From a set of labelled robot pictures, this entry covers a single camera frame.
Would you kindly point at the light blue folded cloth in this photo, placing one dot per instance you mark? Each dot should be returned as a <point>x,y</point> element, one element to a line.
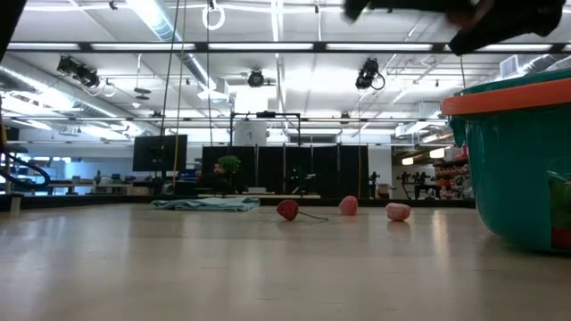
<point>205,204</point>

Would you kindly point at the black hanging spotlight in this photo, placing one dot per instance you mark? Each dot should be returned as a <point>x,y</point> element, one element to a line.
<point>366,76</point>
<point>80,72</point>
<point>255,79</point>

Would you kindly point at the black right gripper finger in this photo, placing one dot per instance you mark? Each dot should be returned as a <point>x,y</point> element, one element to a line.
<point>401,3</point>

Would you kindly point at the red cherry with stem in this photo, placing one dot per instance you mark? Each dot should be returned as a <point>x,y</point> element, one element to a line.
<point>288,209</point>

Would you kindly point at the black television screen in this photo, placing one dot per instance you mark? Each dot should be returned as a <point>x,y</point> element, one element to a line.
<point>156,153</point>

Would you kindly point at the black partition wall panels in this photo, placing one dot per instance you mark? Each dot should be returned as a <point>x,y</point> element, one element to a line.
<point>325,169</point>

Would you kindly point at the small green potted tree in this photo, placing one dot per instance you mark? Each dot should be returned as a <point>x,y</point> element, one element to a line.
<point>230,164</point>

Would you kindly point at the silver ceiling air duct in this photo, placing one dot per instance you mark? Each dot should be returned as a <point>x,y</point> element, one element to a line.
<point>156,24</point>

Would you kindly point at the teal basket with orange rim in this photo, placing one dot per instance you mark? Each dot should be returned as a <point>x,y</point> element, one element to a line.
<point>508,178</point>

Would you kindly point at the small pink fruit piece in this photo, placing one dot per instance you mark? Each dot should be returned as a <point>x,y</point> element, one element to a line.
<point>348,206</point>
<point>398,211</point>

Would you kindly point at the shelf with colourful goods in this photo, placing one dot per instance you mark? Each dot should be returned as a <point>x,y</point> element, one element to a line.
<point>452,178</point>

